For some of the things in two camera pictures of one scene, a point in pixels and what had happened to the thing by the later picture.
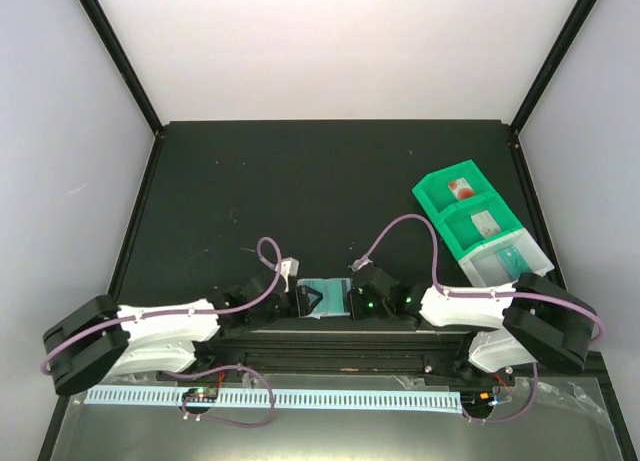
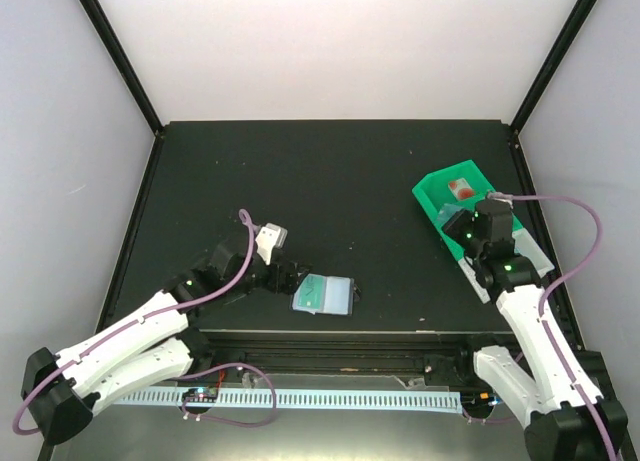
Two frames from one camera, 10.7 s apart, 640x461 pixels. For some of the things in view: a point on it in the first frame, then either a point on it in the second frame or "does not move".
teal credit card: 329,305 → 446,212
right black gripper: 357,311 → 453,228
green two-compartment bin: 465,207 does not move
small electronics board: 201,394 does not move
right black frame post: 558,55 does not move
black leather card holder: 336,295 does not move
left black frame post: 118,51 does not move
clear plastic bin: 483,268 does not move
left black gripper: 302,309 → 277,286
